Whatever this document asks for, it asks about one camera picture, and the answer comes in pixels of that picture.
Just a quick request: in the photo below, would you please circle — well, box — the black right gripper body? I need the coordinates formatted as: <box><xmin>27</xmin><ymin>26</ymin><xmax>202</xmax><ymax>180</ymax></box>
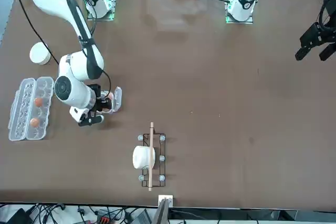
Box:
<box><xmin>90</xmin><ymin>84</ymin><xmax>103</xmax><ymax>116</ymax></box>

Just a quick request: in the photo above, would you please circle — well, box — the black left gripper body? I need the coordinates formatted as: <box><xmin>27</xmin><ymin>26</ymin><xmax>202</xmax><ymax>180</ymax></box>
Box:
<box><xmin>300</xmin><ymin>22</ymin><xmax>336</xmax><ymax>49</ymax></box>

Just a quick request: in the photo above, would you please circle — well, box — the transparent four-slot egg tray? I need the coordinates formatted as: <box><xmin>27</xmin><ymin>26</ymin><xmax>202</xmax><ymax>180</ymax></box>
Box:
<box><xmin>94</xmin><ymin>86</ymin><xmax>123</xmax><ymax>115</ymax></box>

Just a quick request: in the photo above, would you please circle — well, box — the transparent twelve-slot egg tray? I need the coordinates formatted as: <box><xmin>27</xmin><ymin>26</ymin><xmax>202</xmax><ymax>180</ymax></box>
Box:
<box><xmin>7</xmin><ymin>76</ymin><xmax>55</xmax><ymax>142</ymax></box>

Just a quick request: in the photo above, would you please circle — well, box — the white mug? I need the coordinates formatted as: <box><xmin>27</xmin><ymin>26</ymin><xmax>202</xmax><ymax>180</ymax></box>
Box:
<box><xmin>132</xmin><ymin>145</ymin><xmax>156</xmax><ymax>170</ymax></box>

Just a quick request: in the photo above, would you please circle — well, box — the white round cup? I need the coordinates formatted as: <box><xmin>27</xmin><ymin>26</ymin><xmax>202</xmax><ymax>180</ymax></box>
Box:
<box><xmin>29</xmin><ymin>41</ymin><xmax>52</xmax><ymax>65</ymax></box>

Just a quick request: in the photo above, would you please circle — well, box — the wooden rod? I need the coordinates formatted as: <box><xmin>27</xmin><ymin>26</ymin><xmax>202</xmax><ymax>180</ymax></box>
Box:
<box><xmin>148</xmin><ymin>122</ymin><xmax>155</xmax><ymax>192</ymax></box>

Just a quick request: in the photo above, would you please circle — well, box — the grey power adapter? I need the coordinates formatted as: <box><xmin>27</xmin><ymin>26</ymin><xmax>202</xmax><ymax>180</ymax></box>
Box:
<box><xmin>135</xmin><ymin>209</ymin><xmax>153</xmax><ymax>224</ymax></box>

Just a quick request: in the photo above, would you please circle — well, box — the black box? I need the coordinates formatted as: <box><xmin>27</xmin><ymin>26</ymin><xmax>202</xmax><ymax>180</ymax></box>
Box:
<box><xmin>0</xmin><ymin>207</ymin><xmax>29</xmax><ymax>224</ymax></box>

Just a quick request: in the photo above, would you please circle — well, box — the black wire cup rack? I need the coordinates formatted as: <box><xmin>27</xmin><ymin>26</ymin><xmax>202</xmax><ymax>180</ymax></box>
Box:
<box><xmin>138</xmin><ymin>126</ymin><xmax>167</xmax><ymax>188</ymax></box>

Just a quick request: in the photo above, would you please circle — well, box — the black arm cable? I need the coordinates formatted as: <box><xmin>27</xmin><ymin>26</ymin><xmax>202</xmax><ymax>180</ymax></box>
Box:
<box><xmin>10</xmin><ymin>0</ymin><xmax>60</xmax><ymax>66</ymax></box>

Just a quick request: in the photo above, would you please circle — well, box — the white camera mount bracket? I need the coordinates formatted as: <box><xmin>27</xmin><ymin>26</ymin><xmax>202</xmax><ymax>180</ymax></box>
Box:
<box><xmin>158</xmin><ymin>195</ymin><xmax>174</xmax><ymax>207</ymax></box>

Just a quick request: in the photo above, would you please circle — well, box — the aluminium profile post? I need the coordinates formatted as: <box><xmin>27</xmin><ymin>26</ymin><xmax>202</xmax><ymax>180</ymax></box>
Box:
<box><xmin>153</xmin><ymin>198</ymin><xmax>170</xmax><ymax>224</ymax></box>

